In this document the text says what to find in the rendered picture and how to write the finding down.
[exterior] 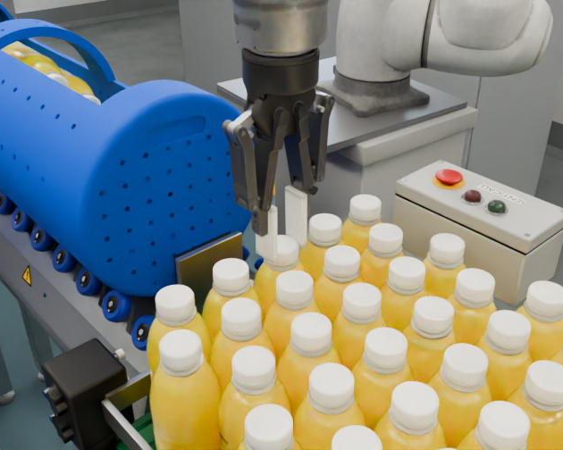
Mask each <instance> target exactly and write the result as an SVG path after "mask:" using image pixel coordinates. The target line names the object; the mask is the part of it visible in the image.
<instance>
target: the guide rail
mask: <svg viewBox="0 0 563 450"><path fill-rule="evenodd" d="M101 404H102V408H103V413H104V417H105V421H106V422H107V424H108V425H109V426H110V427H111V428H112V429H113V431H114V432H115V433H116V434H117V435H118V437H119V438H120V439H121V440H122V441H123V443H124V444H125V445H126V446H127V447H128V448H129V449H130V450H153V449H152V447H151V446H150V445H149V444H148V443H147V442H146V441H145V439H144V438H143V437H142V436H141V435H140V434H139V433H138V432H137V431H136V430H135V429H134V428H133V427H132V426H131V425H130V423H129V422H128V421H127V420H126V419H125V418H124V417H123V416H122V414H121V413H120V412H119V411H118V410H117V409H116V408H115V407H114V405H113V404H112V403H111V402H110V401H109V400H108V399H107V398H106V399H105V400H103V401H102V402H101Z"/></svg>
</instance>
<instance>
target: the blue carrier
mask: <svg viewBox="0 0 563 450"><path fill-rule="evenodd" d="M34 37H52V38H60V39H63V40H65V41H66V42H68V43H69V44H70V45H71V46H73V47H74V48H75V49H76V50H77V51H78V53H79V54H80V55H81V57H82V58H83V60H84V61H85V63H86V65H85V64H83V63H81V62H78V61H76V60H74V59H72V58H71V57H69V56H67V55H65V54H62V53H60V52H58V51H56V50H54V49H53V48H51V47H49V46H46V45H44V44H42V43H40V42H38V41H37V40H35V39H33V38H34ZM16 41H19V42H20V43H22V44H24V45H25V46H28V47H30V48H32V49H34V50H35V51H37V52H39V53H41V54H43V55H45V56H47V57H48V58H50V59H52V60H53V61H54V62H55V63H56V64H57V66H58V67H60V68H62V69H63V70H65V71H68V72H69V73H71V74H72V75H75V76H76V77H78V78H80V79H83V80H84V81H85V82H86V83H87V84H88V85H89V86H90V88H91V89H92V91H93V93H94V96H95V97H96V98H97V99H98V100H99V101H100V103H101V105H99V104H96V103H94V102H93V101H91V100H89V99H87V98H86V97H85V96H82V95H80V94H78V93H77V92H75V91H73V90H71V89H70V88H68V87H66V86H64V85H63V84H61V83H59V82H57V81H56V80H54V79H51V78H49V77H48V76H47V75H45V74H43V73H41V72H40V71H37V70H35V69H34V68H32V67H30V66H28V65H27V64H26V63H24V62H21V61H20V60H18V59H16V58H14V57H12V56H11V55H9V54H7V53H5V52H4V51H2V50H1V49H3V48H4V47H6V46H8V45H10V44H12V43H14V42H16ZM241 114H242V113H241V112H240V111H239V110H238V109H237V108H236V107H234V106H233V105H232V104H230V103H229V102H227V101H226V100H224V99H222V98H220V97H219V96H215V95H213V94H211V93H208V92H206V91H205V90H203V89H200V88H198V87H195V86H192V85H190V84H188V83H184V82H181V81H176V80H166V79H164V80H152V81H148V82H143V83H140V84H137V85H134V86H132V87H129V86H127V85H125V84H123V83H121V82H120V81H118V80H116V79H115V76H114V75H113V71H112V69H111V67H110V65H109V63H108V62H107V60H106V59H105V58H104V57H103V55H102V54H101V53H100V52H99V51H98V50H97V49H96V48H95V47H94V46H93V45H92V44H91V43H89V42H88V41H87V40H86V39H85V38H83V37H81V36H79V35H77V34H75V33H73V32H70V31H69V30H67V29H63V28H61V27H59V26H57V25H54V24H53V23H50V22H46V21H40V20H33V19H16V20H15V19H14V18H13V17H12V15H11V14H10V13H9V12H8V11H7V10H6V9H5V8H4V7H3V6H2V5H1V4H0V190H1V191H2V192H3V193H4V194H5V195H6V196H7V197H8V198H10V199H11V200H12V201H13V202H14V203H15V204H16V205H17V206H19V207H20V208H21V209H22V210H23V211H24V212H25V213H26V214H28V216H29V217H30V218H31V219H32V220H33V221H34V222H36V223H37V224H38V225H39V226H40V227H41V228H42V229H43V230H44V231H46V232H47V233H48V234H49V235H50V236H51V237H52V238H53V239H55V240H56V241H57V242H58V243H59V244H60V245H61V246H62V247H64V248H65V249H66V250H67V251H68V252H69V253H70V254H71V255H72V256H74V257H75V258H76V259H77V260H78V261H79V262H80V263H81V264H83V265H84V266H85V267H86V268H87V269H88V270H89V271H90V272H92V273H93V274H94V275H95V276H96V277H97V278H98V279H99V280H101V281H102V282H103V283H104V284H106V285H107V286H108V287H110V288H112V289H114V290H117V291H119V292H121V293H123V294H127V295H131V296H156V294H157V293H158V291H159V290H161V289H162V288H165V287H167V286H170V285H177V284H176V276H175V267H174V259H173V257H174V256H175V255H177V254H180V253H182V252H184V251H187V250H189V249H190V248H192V247H195V246H198V245H200V244H202V243H205V242H206V241H208V240H210V239H212V238H216V237H218V236H220V235H222V234H224V233H226V232H229V233H232V232H235V231H237V230H238V231H240V232H241V233H242V235H243V233H244V231H245V230H246V228H247V226H248V224H249V222H250V219H251V212H250V211H248V210H246V209H245V208H243V207H241V206H240V205H238V204H236V203H235V199H234V191H233V182H232V173H231V157H230V148H229V141H228V139H227V137H226V136H225V134H224V132H223V128H222V126H223V123H224V122H225V121H226V120H230V121H235V120H236V119H237V118H239V117H240V116H241Z"/></svg>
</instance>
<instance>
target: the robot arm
mask: <svg viewBox="0 0 563 450"><path fill-rule="evenodd" d="M328 8H329V0H232V18H233V37H234V40H235V42H236V43H237V44H238V45H239V46H242V47H243V48H242V50H241V55H242V79H243V83H244V85H245V88H246V90H247V100H246V103H245V104H244V113H243V114H241V116H240V117H239V118H237V119H236V120H235V121H230V120H226V121H225V122H224V123H223V126H222V128H223V132H224V134H225V136H226V137H227V139H228V141H229V148H230V157H231V173H232V182H233V191H234V199H235V203H236V204H238V205H240V206H241V207H243V208H245V209H246V210H248V211H250V212H251V220H252V221H251V229H252V230H253V232H254V233H256V253H257V254H259V255H261V256H262V257H264V258H265V259H266V260H267V261H269V262H270V263H276V262H277V207H275V206H273V205H272V199H273V187H274V180H275V173H276V167H277V161H278V153H279V151H280V150H282V147H283V140H284V145H285V150H286V155H287V161H288V167H289V173H290V183H291V185H293V186H294V187H292V186H290V185H288V186H287V187H285V215H286V236H290V237H293V238H295V239H296V240H297V241H298V246H300V247H302V248H304V247H306V246H307V215H308V214H309V211H310V195H312V196H313V195H315V194H316V193H317V190H318V187H316V186H314V184H315V183H316V182H317V181H318V182H322V181H323V180H324V176H325V165H326V154H327V143H328V131H329V120H330V116H331V112H332V108H333V105H334V101H335V102H337V103H339V104H341V105H343V106H344V107H346V108H348V109H349V110H351V111H352V112H353V113H354V114H355V115H356V116H357V117H361V118H366V117H369V116H371V115H374V114H376V113H383V112H387V111H391V110H395V109H399V108H403V107H407V106H411V105H416V104H428V103H429V101H430V95H428V94H427V93H425V92H423V91H420V90H418V89H416V88H414V87H412V86H410V72H411V70H416V69H422V68H424V69H429V70H435V71H441V72H447V73H452V74H459V75H467V76H478V77H501V76H508V75H512V74H517V73H520V72H523V71H528V70H530V69H531V68H532V67H533V66H535V65H536V64H538V63H539V62H540V61H541V59H542V58H543V55H544V53H545V50H546V48H547V45H548V43H549V40H550V34H551V30H552V25H553V17H552V14H551V12H550V7H549V5H548V4H547V3H546V1H545V0H340V9H339V14H338V22H337V32H336V63H335V64H334V65H333V74H334V75H335V77H334V79H329V80H323V81H318V80H319V57H320V50H319V48H318V47H319V46H321V45H322V44H323V43H324V42H325V41H326V39H327V36H328ZM252 125H253V126H254V128H253V132H252V131H251V126H252ZM251 138H252V140H253V142H252V140H251ZM253 143H254V144H255V148H254V146H253ZM313 166H315V168H313Z"/></svg>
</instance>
